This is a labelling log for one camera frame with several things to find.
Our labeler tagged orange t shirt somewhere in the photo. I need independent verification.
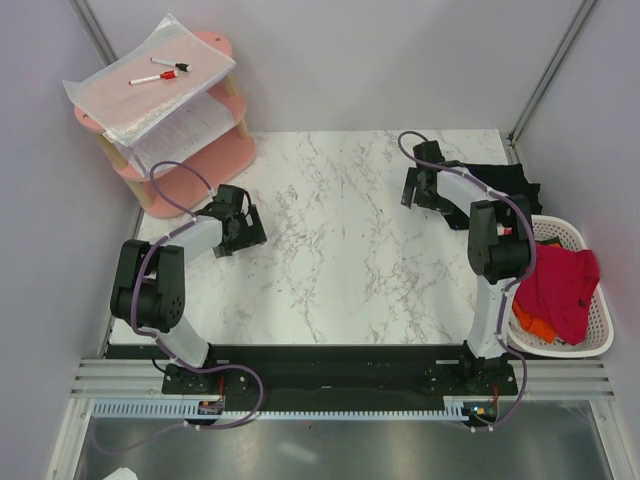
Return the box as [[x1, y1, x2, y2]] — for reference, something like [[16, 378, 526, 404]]
[[512, 303, 556, 344]]

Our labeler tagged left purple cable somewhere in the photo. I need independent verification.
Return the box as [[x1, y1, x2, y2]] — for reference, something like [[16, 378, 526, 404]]
[[89, 160, 266, 455]]

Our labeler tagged plastic sleeve with pink paper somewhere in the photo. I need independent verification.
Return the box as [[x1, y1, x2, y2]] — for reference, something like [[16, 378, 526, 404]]
[[63, 14, 236, 147]]

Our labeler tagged white paper scrap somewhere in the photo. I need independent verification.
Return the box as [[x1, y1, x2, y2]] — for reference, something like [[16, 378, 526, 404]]
[[103, 467, 138, 480]]

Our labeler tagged white plastic laundry basket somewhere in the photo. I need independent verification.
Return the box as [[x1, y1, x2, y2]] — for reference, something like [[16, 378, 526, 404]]
[[505, 215, 614, 358]]

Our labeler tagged aluminium frame rail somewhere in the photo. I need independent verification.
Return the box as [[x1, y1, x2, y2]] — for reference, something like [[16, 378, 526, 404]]
[[71, 360, 613, 400]]

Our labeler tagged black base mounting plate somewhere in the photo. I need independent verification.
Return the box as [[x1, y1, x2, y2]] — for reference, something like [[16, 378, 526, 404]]
[[102, 343, 516, 412]]

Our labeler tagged purple pen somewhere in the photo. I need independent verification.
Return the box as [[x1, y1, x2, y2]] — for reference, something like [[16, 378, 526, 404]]
[[130, 153, 148, 178]]

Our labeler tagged black t shirt blue logo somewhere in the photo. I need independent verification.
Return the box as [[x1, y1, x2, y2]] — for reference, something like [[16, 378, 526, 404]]
[[447, 161, 543, 215]]

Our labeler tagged black cap whiteboard marker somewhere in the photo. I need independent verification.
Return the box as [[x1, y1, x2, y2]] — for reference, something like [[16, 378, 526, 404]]
[[150, 57, 192, 73]]

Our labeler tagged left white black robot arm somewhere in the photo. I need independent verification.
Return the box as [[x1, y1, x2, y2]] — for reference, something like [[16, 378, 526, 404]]
[[110, 184, 267, 393]]

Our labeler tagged printed paper stack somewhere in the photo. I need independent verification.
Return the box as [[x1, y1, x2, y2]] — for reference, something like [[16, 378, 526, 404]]
[[114, 93, 234, 173]]

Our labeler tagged magenta t shirt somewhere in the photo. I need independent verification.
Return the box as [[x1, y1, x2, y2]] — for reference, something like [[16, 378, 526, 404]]
[[513, 244, 600, 346]]

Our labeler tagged dark green t shirt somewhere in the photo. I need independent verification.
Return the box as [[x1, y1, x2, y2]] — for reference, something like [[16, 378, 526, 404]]
[[538, 237, 562, 247]]

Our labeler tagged red cap whiteboard marker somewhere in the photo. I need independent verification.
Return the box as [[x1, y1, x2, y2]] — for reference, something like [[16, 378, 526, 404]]
[[129, 69, 179, 86]]

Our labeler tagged white slotted cable duct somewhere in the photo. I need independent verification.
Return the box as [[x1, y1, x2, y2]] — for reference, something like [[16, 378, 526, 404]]
[[91, 399, 496, 421]]

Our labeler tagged pink three tier shelf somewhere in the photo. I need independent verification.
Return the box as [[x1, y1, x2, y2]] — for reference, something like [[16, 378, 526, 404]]
[[74, 32, 256, 218]]

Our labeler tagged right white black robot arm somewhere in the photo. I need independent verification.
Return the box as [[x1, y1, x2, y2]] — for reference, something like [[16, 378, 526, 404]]
[[398, 131, 536, 394]]

